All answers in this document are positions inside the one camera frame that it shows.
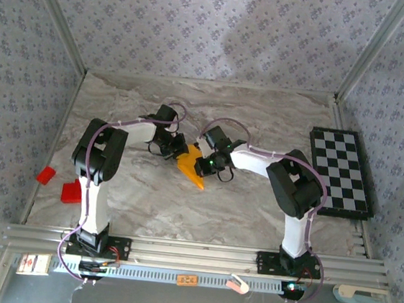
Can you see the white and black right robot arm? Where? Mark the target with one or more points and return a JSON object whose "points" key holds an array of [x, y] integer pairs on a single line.
{"points": [[299, 187]]}

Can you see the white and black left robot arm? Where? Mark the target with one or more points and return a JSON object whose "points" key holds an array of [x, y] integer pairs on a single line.
{"points": [[95, 205]]}

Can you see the large red block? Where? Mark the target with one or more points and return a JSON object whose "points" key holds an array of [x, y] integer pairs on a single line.
{"points": [[71, 192]]}

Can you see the orange label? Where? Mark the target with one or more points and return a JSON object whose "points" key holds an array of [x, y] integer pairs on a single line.
{"points": [[187, 280]]}

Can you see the black and grey checkerboard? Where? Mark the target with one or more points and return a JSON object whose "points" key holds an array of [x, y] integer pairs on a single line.
{"points": [[340, 173]]}

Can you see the pink and white clip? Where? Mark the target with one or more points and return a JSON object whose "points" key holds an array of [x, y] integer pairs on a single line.
{"points": [[238, 285]]}

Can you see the small red block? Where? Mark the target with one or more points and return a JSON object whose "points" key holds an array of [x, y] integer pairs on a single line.
{"points": [[46, 175]]}

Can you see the small box with red print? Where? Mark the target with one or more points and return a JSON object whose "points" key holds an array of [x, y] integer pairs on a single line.
{"points": [[33, 264]]}

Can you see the teal and beige tool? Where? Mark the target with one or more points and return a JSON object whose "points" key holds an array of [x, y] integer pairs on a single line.
{"points": [[363, 302]]}

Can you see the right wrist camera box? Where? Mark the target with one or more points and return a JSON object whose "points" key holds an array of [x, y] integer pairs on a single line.
{"points": [[218, 137]]}

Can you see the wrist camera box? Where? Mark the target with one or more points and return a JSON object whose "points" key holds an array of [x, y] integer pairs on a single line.
{"points": [[165, 116], [218, 137]]}

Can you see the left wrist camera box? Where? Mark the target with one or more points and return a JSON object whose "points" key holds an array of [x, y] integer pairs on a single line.
{"points": [[165, 116]]}

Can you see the long aluminium mounting rail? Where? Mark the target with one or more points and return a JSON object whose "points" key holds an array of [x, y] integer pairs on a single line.
{"points": [[191, 255]]}

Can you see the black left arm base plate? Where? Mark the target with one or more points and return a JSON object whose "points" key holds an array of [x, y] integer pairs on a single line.
{"points": [[123, 248]]}

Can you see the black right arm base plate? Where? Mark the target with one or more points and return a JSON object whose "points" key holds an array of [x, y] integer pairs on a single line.
{"points": [[266, 263]]}

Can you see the short grey slotted duct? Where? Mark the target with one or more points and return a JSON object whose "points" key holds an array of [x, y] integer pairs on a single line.
{"points": [[358, 242]]}

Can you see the aluminium frame post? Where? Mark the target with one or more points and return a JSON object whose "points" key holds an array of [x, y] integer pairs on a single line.
{"points": [[60, 17], [371, 50]]}

